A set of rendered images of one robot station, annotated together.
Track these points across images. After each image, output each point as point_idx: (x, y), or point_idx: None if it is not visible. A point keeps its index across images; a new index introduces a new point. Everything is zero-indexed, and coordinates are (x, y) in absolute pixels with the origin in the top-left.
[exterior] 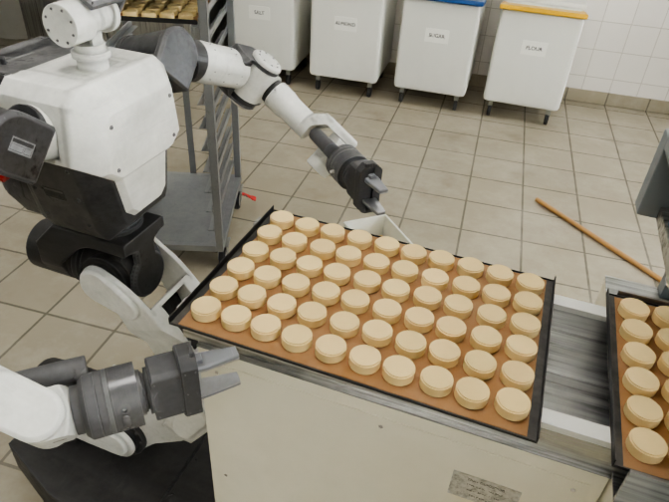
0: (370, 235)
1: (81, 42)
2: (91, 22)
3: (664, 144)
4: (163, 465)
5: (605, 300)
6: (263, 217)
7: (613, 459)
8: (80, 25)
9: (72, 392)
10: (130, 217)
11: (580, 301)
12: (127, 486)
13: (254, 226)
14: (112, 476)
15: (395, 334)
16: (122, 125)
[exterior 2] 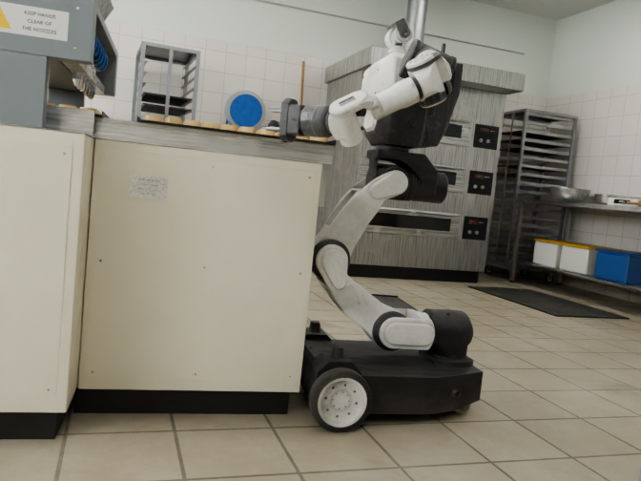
0: (260, 129)
1: (388, 45)
2: (387, 35)
3: (96, 10)
4: (354, 352)
5: (89, 136)
6: (331, 141)
7: None
8: (385, 36)
9: None
10: (365, 132)
11: (119, 119)
12: (360, 346)
13: (328, 141)
14: (374, 347)
15: None
16: (365, 77)
